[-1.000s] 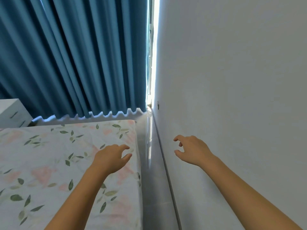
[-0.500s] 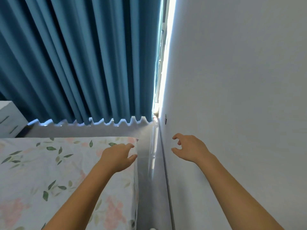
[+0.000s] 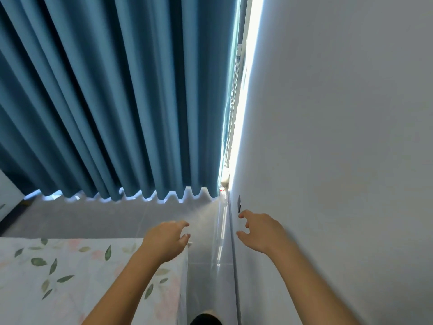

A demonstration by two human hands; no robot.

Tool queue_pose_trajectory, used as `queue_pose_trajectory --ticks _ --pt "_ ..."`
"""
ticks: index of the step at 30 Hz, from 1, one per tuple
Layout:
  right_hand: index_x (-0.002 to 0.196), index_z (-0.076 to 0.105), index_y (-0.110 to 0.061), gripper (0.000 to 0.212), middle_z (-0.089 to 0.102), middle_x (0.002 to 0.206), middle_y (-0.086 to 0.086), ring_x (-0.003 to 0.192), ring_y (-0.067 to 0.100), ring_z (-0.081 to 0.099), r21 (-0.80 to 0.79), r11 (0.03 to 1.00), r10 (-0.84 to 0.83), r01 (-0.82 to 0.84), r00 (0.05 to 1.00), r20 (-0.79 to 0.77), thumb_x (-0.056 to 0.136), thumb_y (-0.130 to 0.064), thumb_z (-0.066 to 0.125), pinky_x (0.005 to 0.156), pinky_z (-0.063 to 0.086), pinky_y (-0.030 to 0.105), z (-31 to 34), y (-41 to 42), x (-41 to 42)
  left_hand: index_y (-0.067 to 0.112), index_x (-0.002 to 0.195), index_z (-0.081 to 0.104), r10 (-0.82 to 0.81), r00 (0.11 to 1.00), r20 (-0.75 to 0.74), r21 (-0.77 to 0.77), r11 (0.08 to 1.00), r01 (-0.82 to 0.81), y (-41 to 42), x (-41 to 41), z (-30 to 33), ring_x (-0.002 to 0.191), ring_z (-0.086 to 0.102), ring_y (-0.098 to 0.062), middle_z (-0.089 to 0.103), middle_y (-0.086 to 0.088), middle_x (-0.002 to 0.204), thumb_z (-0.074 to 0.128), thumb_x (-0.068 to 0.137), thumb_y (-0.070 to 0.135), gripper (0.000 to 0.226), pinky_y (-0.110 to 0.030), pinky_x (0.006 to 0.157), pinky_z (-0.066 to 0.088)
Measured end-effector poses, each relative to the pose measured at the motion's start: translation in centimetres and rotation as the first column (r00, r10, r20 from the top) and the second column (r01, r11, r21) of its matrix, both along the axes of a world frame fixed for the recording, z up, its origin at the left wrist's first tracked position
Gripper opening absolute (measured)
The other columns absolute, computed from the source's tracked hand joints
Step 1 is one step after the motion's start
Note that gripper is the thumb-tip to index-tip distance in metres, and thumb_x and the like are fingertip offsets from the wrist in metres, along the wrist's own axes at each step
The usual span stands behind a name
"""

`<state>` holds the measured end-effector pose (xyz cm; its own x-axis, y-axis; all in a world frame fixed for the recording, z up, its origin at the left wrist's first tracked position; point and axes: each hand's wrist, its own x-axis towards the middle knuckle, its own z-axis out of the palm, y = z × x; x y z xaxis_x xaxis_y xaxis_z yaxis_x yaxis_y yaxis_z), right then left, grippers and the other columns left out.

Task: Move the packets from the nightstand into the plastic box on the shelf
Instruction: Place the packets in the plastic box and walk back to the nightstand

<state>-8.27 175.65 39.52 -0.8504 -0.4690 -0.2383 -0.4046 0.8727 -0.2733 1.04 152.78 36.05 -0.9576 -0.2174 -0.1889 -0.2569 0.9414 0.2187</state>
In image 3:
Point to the person's right hand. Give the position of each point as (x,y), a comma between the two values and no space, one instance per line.
(267,235)

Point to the person's left hand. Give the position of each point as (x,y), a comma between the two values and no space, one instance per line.
(165,241)

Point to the person's left forearm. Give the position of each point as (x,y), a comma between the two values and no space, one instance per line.
(128,291)

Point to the person's right forearm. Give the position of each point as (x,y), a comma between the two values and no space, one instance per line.
(314,291)

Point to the white bedside table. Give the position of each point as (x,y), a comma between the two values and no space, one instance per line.
(8,196)

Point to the white red small object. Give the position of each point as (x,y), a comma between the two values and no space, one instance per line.
(222,193)

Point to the black shorts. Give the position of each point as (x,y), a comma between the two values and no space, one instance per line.
(206,320)

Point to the floral bed sheet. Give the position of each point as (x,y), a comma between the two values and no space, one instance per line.
(67,284)

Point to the blue curtain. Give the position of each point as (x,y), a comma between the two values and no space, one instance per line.
(118,81)

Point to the black wall socket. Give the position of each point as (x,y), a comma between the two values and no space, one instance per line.
(239,203)

